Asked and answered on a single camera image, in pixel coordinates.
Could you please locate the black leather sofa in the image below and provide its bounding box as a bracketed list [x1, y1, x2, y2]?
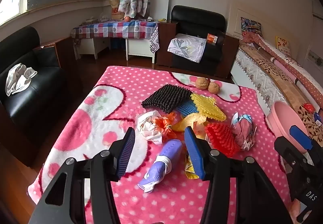
[0, 26, 73, 164]

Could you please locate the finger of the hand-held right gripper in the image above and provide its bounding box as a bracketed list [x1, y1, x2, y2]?
[274, 136, 316, 171]
[289, 125, 323, 156]

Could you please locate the yellow knitted pad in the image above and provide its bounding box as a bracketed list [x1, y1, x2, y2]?
[190, 93, 227, 121]

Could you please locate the checkered cloth side table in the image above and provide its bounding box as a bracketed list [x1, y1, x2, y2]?
[71, 20, 160, 54]

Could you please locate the polka dot quilt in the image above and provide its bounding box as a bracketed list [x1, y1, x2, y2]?
[242, 32, 323, 111]

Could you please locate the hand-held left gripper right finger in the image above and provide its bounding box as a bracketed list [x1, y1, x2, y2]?
[184, 126, 294, 224]

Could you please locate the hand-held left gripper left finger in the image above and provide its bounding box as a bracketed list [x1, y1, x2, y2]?
[28, 127, 136, 224]

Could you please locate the brown walnut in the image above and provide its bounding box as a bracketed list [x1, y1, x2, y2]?
[195, 77, 210, 91]
[208, 81, 221, 94]

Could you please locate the yellow clear wrapper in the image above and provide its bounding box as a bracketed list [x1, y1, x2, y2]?
[172, 113, 210, 140]

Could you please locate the foil wrapper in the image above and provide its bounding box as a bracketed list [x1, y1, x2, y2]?
[231, 112, 257, 151]

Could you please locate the yellow flower pillow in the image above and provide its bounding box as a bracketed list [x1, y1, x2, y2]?
[275, 36, 291, 56]

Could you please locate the white crumpled cloth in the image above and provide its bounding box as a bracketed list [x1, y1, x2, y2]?
[5, 63, 38, 96]

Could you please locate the black leather armchair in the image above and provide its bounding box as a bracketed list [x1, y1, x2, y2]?
[156, 5, 240, 78]

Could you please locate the floral pillowcase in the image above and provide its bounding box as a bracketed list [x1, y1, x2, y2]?
[168, 33, 207, 63]

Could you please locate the pink plastic bucket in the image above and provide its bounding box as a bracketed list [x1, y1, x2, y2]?
[267, 101, 312, 152]

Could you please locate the yellow snack packet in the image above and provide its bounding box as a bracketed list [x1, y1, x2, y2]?
[185, 153, 200, 179]

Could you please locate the orange plastic wrapper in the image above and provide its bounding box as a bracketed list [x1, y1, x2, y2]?
[154, 112, 178, 142]

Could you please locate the red knitted pad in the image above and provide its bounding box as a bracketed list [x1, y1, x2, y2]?
[204, 123, 240, 157]

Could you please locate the blue knitted pad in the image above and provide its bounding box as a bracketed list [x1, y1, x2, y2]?
[175, 99, 200, 116]

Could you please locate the colourful cartoon pillow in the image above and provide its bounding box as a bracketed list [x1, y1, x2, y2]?
[240, 17, 261, 33]

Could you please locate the paper bag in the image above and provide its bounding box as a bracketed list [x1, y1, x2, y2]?
[109, 0, 127, 20]

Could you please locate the white desk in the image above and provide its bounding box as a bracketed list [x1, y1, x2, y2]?
[73, 36, 155, 64]

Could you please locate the brown floral bed sheet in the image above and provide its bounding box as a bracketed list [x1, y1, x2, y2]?
[240, 42, 323, 139]

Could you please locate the black knitted pad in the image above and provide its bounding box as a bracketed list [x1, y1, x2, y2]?
[141, 85, 193, 114]

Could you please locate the pink polka dot blanket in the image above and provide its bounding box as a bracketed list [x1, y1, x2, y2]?
[28, 66, 301, 224]

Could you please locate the white wardrobe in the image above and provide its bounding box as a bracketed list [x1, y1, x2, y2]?
[301, 12, 323, 80]

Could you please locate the white paper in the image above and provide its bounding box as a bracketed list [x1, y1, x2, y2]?
[137, 110, 164, 144]

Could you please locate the pink rolled quilt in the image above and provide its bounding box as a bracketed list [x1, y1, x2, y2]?
[274, 59, 301, 85]

